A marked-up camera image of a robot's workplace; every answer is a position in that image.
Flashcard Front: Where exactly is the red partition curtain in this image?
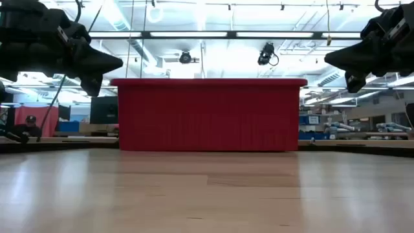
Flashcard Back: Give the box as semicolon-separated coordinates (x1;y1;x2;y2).
14;105;60;138

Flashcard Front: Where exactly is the small black monitor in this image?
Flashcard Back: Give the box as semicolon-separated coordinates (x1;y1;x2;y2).
58;104;71;122

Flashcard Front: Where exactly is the person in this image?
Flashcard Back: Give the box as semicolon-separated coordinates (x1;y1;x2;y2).
12;115;43;139

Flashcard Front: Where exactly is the yellow hanging cable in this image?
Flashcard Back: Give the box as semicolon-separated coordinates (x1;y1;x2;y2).
325;0;333;47

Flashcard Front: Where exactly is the round black ceiling camera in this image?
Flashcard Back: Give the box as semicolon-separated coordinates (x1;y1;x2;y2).
179;50;193;65

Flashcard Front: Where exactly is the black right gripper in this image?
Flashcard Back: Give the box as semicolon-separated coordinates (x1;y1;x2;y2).
323;0;414;94

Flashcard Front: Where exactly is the blue storage box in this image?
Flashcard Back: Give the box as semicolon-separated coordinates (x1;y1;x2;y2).
58;120;80;133

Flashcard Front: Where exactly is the red plastic laundry bin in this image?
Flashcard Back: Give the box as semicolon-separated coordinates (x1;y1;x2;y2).
110;78;309;152

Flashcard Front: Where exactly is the large black monitor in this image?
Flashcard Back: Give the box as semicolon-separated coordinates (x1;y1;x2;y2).
89;96;119;125

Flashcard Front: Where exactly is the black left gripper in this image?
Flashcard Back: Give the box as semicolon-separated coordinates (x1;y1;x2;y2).
28;8;124;97

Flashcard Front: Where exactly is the black aluminium table frame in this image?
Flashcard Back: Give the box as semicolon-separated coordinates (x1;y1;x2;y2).
0;142;414;159

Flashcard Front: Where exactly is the blue labelled shelf bin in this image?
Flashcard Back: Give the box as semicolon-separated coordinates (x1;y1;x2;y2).
299;115;321;126

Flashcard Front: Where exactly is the beige wooden desk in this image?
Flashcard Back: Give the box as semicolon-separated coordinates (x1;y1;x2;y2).
0;135;414;150

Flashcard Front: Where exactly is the black overhead camera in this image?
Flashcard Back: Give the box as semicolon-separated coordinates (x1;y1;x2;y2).
257;41;280;67

